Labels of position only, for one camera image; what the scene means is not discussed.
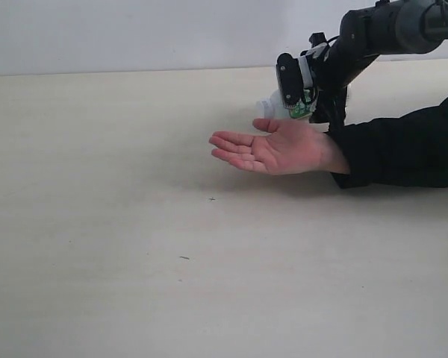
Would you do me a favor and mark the person's open hand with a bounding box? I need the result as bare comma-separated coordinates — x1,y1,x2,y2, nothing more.
209,119,350,175

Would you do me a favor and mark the white bottle green label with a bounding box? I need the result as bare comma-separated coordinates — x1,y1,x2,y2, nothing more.
256,89,317,120

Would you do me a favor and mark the black sleeved forearm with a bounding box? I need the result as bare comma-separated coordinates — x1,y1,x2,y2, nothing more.
328,97,448,189

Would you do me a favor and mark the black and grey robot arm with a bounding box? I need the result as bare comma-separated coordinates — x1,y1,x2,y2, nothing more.
309,1,448,128

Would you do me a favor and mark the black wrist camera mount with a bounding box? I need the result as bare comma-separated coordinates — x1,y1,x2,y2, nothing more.
276,32,337,110

